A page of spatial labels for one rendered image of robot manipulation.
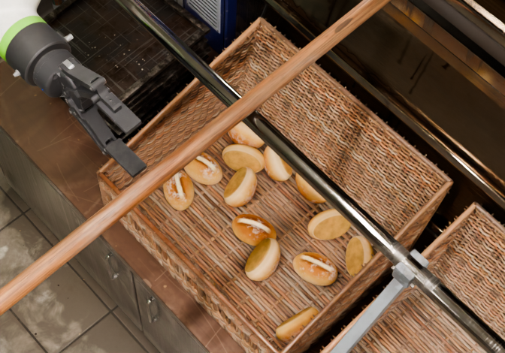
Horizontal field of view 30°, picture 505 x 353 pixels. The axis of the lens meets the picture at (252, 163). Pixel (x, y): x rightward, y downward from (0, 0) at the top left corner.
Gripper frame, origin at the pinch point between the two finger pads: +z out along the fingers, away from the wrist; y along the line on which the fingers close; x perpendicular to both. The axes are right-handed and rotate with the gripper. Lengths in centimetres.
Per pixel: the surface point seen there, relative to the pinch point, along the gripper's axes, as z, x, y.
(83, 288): -33, 1, 120
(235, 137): -14, -37, 57
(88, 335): -22, 8, 120
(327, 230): 16, -35, 57
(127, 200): 7.0, 6.9, -0.6
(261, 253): 11, -21, 55
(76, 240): 6.9, 16.5, -0.6
